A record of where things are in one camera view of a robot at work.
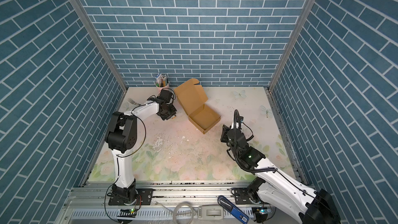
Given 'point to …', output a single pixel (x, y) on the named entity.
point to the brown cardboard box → (192, 98)
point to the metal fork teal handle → (133, 102)
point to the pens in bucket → (161, 80)
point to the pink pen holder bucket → (159, 89)
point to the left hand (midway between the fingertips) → (175, 113)
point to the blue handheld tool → (238, 213)
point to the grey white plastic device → (211, 212)
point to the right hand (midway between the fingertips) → (223, 125)
